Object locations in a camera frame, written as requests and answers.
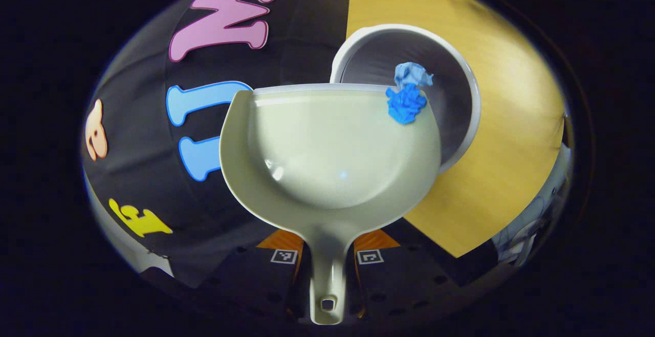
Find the light blue paper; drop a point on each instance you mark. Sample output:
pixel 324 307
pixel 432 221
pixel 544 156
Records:
pixel 412 73

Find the dark blue paper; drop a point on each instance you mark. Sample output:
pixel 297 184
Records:
pixel 406 104

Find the white plastic dustpan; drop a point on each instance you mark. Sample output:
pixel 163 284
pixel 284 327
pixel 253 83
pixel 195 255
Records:
pixel 327 163

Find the grey plastic garbage bin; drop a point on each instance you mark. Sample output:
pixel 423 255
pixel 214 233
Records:
pixel 450 81

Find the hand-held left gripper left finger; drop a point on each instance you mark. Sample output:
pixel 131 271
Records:
pixel 266 275

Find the wooden desktop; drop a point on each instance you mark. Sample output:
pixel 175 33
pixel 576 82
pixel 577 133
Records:
pixel 506 122

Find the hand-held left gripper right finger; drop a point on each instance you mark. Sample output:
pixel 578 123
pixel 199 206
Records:
pixel 389 281

